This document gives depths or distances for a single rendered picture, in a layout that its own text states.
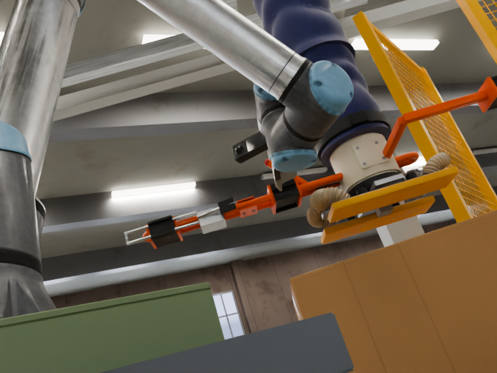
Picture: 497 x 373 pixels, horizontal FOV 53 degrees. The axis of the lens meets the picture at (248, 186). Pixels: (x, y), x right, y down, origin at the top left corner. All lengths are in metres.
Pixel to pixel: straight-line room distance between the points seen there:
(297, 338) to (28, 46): 0.72
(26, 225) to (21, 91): 0.35
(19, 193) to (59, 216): 6.39
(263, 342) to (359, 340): 0.82
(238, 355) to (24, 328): 0.15
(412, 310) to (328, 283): 0.19
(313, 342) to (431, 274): 0.86
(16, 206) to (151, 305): 0.22
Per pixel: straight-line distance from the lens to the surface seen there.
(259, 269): 12.16
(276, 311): 11.98
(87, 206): 7.04
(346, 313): 1.15
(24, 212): 0.57
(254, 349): 0.33
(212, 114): 5.46
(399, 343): 1.15
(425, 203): 1.52
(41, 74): 0.90
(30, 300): 0.51
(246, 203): 1.37
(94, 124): 5.11
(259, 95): 1.02
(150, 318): 0.39
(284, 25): 1.63
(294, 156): 0.95
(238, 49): 0.89
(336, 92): 0.87
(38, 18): 0.98
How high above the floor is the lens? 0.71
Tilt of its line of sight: 24 degrees up
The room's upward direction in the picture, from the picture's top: 19 degrees counter-clockwise
